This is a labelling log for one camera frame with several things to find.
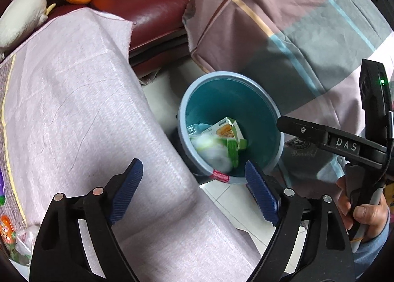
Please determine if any person's right hand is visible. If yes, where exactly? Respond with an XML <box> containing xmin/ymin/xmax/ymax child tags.
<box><xmin>336</xmin><ymin>174</ymin><xmax>389</xmax><ymax>241</ymax></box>

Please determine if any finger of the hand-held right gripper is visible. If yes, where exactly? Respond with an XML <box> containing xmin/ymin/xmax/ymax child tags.
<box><xmin>276</xmin><ymin>115</ymin><xmax>332</xmax><ymax>152</ymax></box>

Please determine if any grey printed cloth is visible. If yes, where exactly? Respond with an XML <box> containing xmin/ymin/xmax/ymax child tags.
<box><xmin>283</xmin><ymin>136</ymin><xmax>345</xmax><ymax>184</ymax></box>

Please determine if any maroon leather sofa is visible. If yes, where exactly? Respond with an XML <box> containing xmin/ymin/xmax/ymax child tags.
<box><xmin>23</xmin><ymin>0</ymin><xmax>216</xmax><ymax>78</ymax></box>

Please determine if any clear plastic bag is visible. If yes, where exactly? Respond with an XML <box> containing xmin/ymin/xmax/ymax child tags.
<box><xmin>14</xmin><ymin>223</ymin><xmax>40</xmax><ymax>266</ymax></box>

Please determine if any white plastic wrapper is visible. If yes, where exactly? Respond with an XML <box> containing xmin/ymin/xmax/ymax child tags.
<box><xmin>190</xmin><ymin>134</ymin><xmax>234</xmax><ymax>173</ymax></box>

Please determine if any blue plastic bin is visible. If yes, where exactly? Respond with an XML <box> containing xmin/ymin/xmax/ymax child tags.
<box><xmin>177</xmin><ymin>71</ymin><xmax>284</xmax><ymax>185</ymax></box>

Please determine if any clear plastic wrapper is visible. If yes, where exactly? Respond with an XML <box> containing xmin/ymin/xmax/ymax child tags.
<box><xmin>187</xmin><ymin>123</ymin><xmax>213</xmax><ymax>139</ymax></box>

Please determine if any striped blanket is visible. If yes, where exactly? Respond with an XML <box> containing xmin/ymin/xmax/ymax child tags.
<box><xmin>181</xmin><ymin>0</ymin><xmax>394</xmax><ymax>187</ymax></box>

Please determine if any orange green snack packet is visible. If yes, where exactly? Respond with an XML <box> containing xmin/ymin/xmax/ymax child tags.
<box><xmin>0</xmin><ymin>214</ymin><xmax>17</xmax><ymax>247</ymax></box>

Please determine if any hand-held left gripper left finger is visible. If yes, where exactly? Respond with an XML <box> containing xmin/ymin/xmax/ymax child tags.
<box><xmin>29</xmin><ymin>158</ymin><xmax>144</xmax><ymax>282</ymax></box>

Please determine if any person's right forearm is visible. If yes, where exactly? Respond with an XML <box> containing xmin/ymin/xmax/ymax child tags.
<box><xmin>352</xmin><ymin>211</ymin><xmax>394</xmax><ymax>272</ymax></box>

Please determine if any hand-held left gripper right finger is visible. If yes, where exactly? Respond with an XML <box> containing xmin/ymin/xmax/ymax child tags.
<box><xmin>245</xmin><ymin>160</ymin><xmax>356</xmax><ymax>282</ymax></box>

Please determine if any white goose plush toy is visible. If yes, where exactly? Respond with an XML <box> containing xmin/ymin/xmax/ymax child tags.
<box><xmin>0</xmin><ymin>0</ymin><xmax>57</xmax><ymax>49</ymax></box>

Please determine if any pink tablecloth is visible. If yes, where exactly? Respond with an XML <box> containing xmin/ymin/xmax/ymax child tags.
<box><xmin>0</xmin><ymin>8</ymin><xmax>262</xmax><ymax>282</ymax></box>

